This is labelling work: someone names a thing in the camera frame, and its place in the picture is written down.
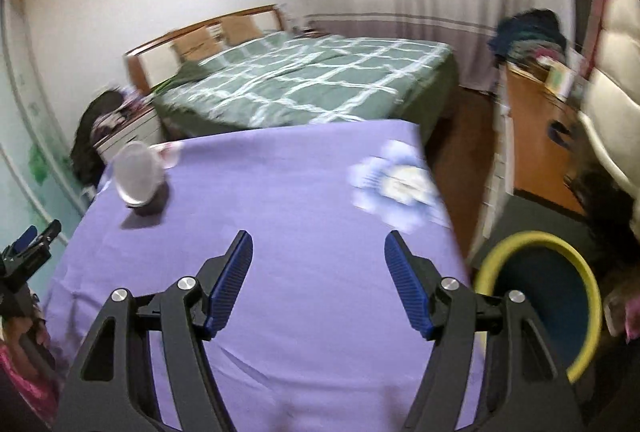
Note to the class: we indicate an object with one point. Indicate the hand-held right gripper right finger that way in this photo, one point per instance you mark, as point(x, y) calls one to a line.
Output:
point(405, 287)

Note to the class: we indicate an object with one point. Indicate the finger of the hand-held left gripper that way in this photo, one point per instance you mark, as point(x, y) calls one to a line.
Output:
point(25, 239)
point(47, 237)

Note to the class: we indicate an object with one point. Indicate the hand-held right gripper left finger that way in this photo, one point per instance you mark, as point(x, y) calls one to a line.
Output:
point(230, 282)

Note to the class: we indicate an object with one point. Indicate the yellow rimmed trash bin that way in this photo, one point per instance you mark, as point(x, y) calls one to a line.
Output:
point(540, 292)

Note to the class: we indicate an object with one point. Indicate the person's pink floral clothing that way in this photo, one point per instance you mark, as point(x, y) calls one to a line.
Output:
point(25, 387)

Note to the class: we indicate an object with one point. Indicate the clear plastic cup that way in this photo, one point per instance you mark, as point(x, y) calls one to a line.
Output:
point(137, 172)

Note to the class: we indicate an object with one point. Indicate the purple floral tablecloth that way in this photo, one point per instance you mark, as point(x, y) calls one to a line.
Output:
point(300, 192)

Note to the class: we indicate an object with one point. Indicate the white nightstand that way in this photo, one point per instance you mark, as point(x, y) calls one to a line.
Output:
point(132, 132)

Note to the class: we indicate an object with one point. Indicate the orange wooden desk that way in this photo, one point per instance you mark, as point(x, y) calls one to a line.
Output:
point(540, 152)

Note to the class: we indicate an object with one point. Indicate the wooden bed headboard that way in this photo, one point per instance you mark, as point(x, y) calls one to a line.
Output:
point(150, 67)

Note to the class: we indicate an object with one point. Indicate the pink floral cloth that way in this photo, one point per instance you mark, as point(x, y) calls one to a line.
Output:
point(622, 312)

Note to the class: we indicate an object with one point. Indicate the green plaid bed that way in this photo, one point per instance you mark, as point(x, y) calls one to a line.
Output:
point(320, 72)

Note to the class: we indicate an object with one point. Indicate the cream tufted padded chair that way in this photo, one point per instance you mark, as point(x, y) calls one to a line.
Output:
point(615, 112)

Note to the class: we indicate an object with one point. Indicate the pile of dark clothes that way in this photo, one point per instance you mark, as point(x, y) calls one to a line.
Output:
point(530, 30)

